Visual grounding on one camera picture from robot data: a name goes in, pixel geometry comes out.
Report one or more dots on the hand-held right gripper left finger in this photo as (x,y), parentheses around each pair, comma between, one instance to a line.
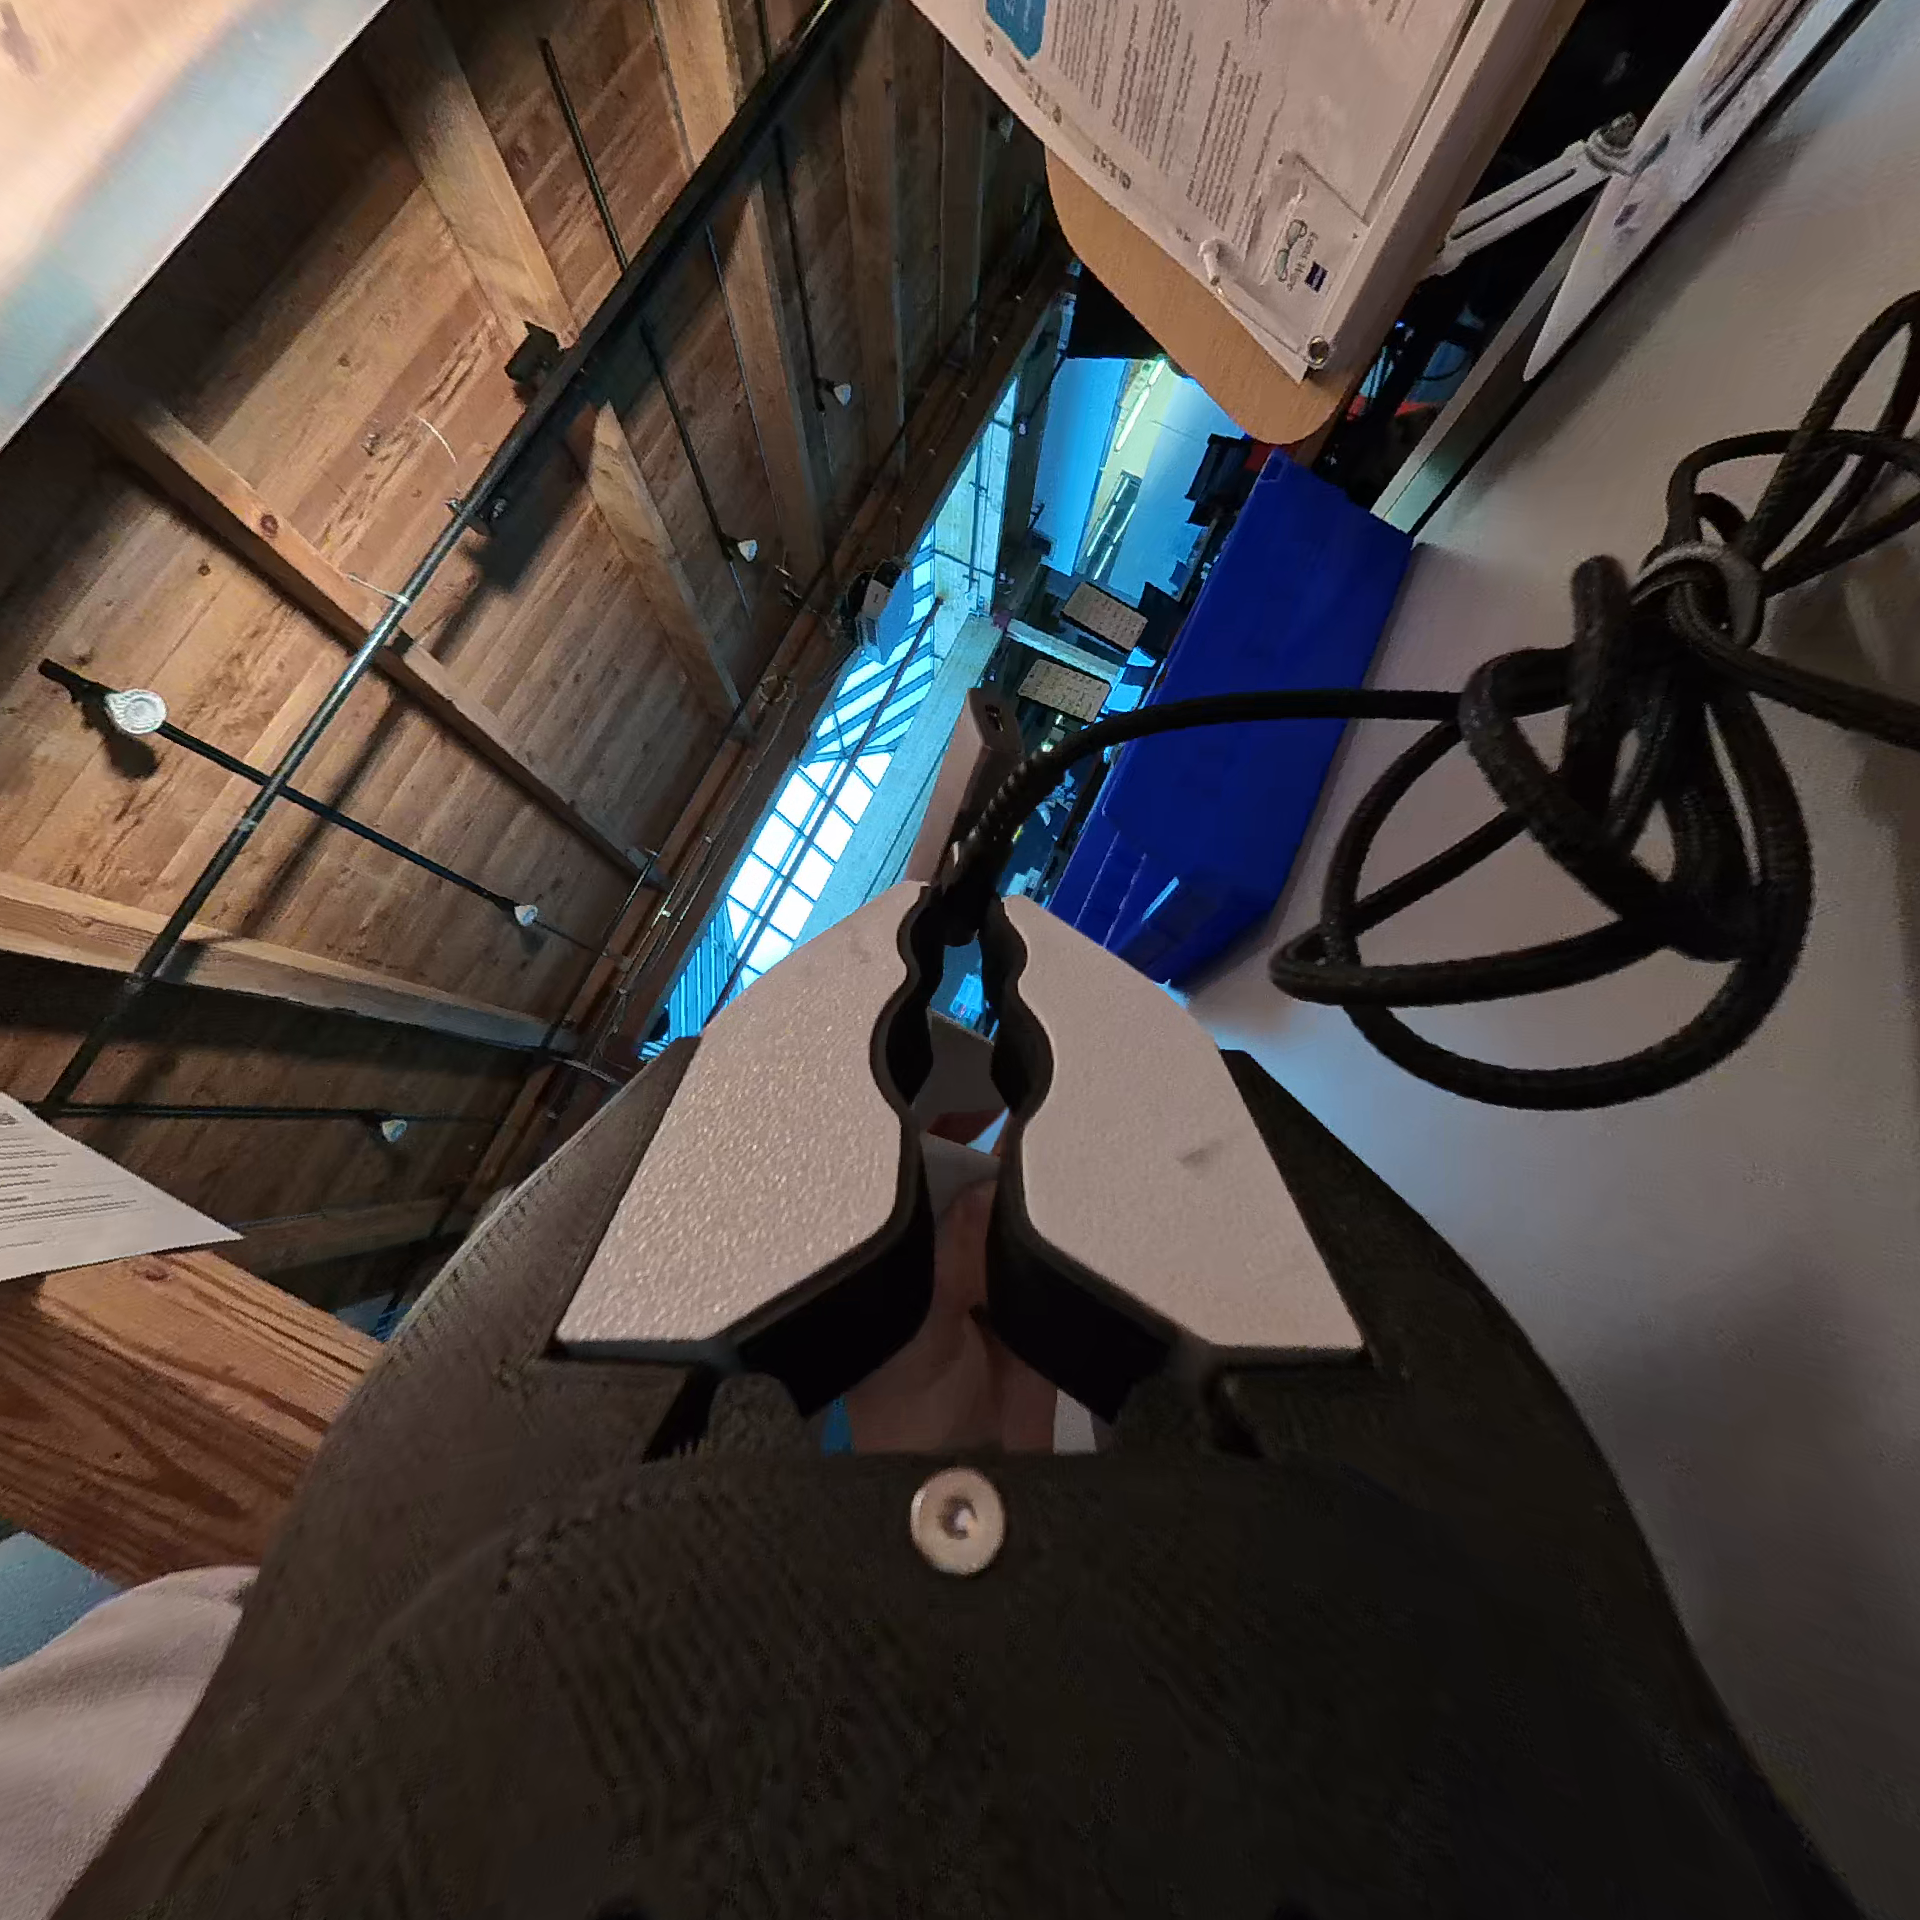
(750,1184)

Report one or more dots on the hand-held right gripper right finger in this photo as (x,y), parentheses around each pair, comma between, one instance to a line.
(1184,1184)

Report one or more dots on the grey usb hub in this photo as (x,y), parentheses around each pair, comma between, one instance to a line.
(992,717)

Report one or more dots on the person's left hand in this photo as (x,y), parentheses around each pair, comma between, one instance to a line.
(969,1364)

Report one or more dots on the wooden document stand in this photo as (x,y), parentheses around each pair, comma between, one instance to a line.
(1154,300)
(1064,686)
(1107,618)

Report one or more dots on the blue storage bin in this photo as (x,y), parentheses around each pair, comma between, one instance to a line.
(1244,675)

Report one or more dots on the white paper sheet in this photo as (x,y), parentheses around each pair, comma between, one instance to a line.
(91,1192)

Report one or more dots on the printed instruction sheets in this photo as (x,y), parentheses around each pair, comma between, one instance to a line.
(1201,91)

